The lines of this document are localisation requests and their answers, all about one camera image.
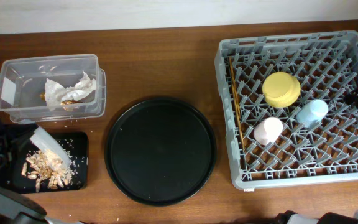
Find pink cup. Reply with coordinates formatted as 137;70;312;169
254;117;283;146

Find yellow bowl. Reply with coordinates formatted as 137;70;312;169
262;72;301;108

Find white tissue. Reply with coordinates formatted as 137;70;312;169
44;71;96;106

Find blue cup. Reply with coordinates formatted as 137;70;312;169
296;100;328;128

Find gold snack wrapper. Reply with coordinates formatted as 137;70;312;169
39;94;81;106

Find grey plate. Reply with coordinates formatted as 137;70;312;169
30;126;70;171

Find food scraps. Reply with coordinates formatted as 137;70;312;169
21;151;73;193

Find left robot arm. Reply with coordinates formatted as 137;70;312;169
0;120;70;223

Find grey dishwasher rack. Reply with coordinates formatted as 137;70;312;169
214;30;358;190

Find clear plastic waste bin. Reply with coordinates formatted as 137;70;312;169
0;54;106;124

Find round black serving tray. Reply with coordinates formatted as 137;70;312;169
104;97;217;207

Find black rectangular tray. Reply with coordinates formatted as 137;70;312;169
0;132;89;194

